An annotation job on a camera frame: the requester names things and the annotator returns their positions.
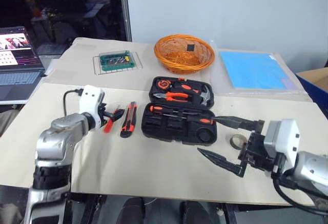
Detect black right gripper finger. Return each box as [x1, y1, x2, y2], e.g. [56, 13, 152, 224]
[214, 115, 265, 133]
[197, 147, 247, 178]

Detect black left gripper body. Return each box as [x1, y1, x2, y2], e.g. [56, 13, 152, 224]
[98, 97, 114, 129]

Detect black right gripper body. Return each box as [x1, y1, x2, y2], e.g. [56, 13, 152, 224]
[237, 130, 277, 176]

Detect small orange black hand tool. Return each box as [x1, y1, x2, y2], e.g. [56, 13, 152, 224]
[103, 108, 126, 134]

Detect orange black utility knife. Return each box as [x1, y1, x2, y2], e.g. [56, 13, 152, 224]
[119, 101, 138, 139]

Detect black tape roll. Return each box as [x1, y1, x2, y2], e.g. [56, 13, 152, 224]
[229, 133, 248, 150]

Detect black plastic tool case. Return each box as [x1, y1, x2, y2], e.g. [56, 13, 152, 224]
[140, 76, 218, 146]

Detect clear plastic sleeve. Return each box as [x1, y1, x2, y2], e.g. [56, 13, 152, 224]
[208, 39, 309, 97]

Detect green circuit board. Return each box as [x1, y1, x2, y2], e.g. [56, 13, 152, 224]
[99, 50, 135, 72]

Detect orange black tape measure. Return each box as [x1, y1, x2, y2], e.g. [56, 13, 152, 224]
[156, 79, 170, 90]

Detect blue paper sheet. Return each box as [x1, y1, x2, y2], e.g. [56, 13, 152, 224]
[219, 51, 293, 90]

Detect beige table sheet under basket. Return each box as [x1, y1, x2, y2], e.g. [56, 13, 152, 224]
[43, 37, 316, 103]

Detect large beige table sheet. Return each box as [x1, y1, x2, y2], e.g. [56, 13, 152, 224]
[0, 81, 328, 207]

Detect orange wicker basket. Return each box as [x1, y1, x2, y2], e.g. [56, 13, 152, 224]
[153, 34, 216, 75]

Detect blue cardboard box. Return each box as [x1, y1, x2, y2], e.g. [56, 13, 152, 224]
[295, 67, 328, 110]

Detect open grey laptop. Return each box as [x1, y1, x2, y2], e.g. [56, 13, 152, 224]
[0, 26, 48, 106]

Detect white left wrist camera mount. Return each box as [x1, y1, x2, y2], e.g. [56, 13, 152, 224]
[78, 85, 106, 132]

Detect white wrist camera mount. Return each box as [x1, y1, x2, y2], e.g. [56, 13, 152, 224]
[263, 118, 301, 170]
[78, 85, 106, 132]

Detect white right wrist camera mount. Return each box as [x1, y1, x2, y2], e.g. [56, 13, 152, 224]
[263, 118, 301, 170]

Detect long orange handled screwdriver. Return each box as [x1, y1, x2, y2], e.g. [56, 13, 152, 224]
[163, 112, 215, 126]

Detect short orange handled screwdriver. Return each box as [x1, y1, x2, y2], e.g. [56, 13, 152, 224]
[149, 105, 186, 116]

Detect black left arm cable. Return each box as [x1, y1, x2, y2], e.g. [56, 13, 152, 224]
[63, 88, 84, 117]

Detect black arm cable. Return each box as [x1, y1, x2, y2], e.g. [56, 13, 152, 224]
[63, 88, 84, 117]
[271, 171, 328, 216]

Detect claw hammer orange black handle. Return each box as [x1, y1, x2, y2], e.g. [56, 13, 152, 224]
[176, 82, 214, 106]

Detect metal wire rack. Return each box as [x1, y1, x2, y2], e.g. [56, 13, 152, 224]
[92, 51, 144, 76]

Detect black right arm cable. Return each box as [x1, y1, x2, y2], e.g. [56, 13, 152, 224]
[271, 171, 328, 216]

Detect orange handled pliers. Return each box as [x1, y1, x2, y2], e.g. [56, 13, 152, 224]
[152, 91, 191, 103]

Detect grey metal post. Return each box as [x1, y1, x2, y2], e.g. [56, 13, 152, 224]
[119, 0, 133, 43]

